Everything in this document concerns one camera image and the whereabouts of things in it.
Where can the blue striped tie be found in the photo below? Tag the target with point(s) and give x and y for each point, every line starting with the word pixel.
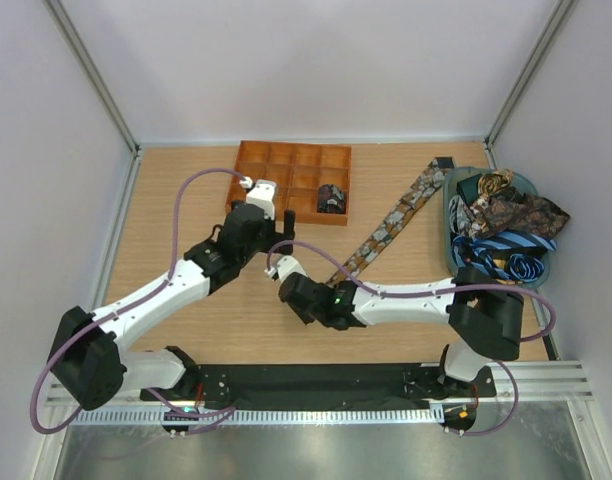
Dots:
pixel 509 256

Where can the orange compartment tray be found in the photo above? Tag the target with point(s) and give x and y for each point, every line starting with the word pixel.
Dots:
pixel 299 170

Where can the aluminium frame rail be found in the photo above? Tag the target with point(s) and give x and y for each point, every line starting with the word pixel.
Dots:
pixel 543 381

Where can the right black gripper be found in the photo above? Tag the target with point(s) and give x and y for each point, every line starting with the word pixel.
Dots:
pixel 306 316

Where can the dark green tie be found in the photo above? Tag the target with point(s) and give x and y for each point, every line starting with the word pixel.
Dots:
pixel 468 189

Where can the rolled dark floral tie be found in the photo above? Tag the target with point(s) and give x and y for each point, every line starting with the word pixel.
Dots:
pixel 331 200

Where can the dark brown paisley tie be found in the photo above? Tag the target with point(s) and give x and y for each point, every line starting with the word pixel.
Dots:
pixel 528 213

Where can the teal plastic basket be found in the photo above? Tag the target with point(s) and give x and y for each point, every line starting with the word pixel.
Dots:
pixel 449 190

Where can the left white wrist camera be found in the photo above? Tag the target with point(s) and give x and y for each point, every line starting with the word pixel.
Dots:
pixel 260 193

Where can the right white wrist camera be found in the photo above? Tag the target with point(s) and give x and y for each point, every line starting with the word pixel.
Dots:
pixel 281 268

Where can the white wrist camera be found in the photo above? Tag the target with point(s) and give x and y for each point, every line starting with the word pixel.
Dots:
pixel 281 268
pixel 260 193

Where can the grey patterned tie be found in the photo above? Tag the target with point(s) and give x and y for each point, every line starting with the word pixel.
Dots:
pixel 463 220

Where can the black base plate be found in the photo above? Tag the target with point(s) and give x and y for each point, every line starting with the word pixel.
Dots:
pixel 330 387

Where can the white slotted cable duct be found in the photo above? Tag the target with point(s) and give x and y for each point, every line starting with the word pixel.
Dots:
pixel 160 415

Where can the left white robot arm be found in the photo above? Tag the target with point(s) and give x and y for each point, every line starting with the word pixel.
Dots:
pixel 91 352

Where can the gold patterned tie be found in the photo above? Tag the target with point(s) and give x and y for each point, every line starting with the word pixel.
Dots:
pixel 491 183

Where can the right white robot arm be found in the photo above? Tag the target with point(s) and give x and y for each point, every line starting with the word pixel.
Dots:
pixel 488 321

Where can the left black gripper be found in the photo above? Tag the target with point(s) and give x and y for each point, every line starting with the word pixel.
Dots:
pixel 276 237

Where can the brown floral tie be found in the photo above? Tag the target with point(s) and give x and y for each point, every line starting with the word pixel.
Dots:
pixel 417 195

